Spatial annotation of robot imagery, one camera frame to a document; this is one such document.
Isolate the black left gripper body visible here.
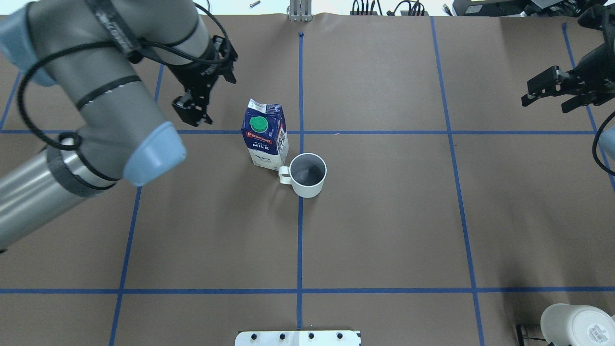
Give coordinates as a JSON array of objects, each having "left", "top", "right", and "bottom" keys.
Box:
[{"left": 169, "top": 36, "right": 239, "bottom": 104}]

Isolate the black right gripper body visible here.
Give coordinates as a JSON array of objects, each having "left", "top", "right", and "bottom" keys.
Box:
[{"left": 568, "top": 38, "right": 614, "bottom": 104}]

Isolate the milk carton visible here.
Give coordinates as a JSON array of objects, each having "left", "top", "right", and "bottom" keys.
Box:
[{"left": 241, "top": 99, "right": 289, "bottom": 171}]

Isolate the white mug grey interior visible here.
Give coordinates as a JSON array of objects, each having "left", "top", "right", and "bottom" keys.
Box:
[{"left": 278, "top": 153, "right": 328, "bottom": 198}]

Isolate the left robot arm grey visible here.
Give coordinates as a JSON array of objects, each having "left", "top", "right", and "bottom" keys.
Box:
[{"left": 1, "top": 0, "right": 238, "bottom": 252}]

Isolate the white cup on rack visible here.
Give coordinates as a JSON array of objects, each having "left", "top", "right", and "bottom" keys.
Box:
[{"left": 540, "top": 304, "right": 615, "bottom": 346}]

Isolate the black laptop monitor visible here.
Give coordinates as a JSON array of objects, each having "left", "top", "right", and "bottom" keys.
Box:
[{"left": 452, "top": 0, "right": 608, "bottom": 17}]

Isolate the black usb hub lower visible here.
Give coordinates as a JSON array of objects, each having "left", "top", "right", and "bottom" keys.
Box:
[{"left": 386, "top": 0, "right": 429, "bottom": 17}]

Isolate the black usb hub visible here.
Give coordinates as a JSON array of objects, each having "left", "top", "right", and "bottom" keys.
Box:
[
  {"left": 349, "top": 0, "right": 383, "bottom": 16},
  {"left": 386, "top": 0, "right": 429, "bottom": 17}
]

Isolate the black usb hub upper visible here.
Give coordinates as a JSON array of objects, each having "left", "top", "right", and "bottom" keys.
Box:
[{"left": 349, "top": 0, "right": 383, "bottom": 16}]

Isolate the black camera cable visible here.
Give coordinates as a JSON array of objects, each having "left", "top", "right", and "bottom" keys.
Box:
[{"left": 592, "top": 111, "right": 615, "bottom": 176}]

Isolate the aluminium frame post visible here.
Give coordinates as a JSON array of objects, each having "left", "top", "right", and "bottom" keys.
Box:
[{"left": 286, "top": 0, "right": 313, "bottom": 23}]

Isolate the black wire cup rack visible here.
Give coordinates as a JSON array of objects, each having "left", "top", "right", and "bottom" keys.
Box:
[{"left": 515, "top": 324, "right": 551, "bottom": 346}]

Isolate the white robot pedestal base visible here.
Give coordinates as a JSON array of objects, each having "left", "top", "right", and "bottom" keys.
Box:
[{"left": 234, "top": 329, "right": 362, "bottom": 346}]

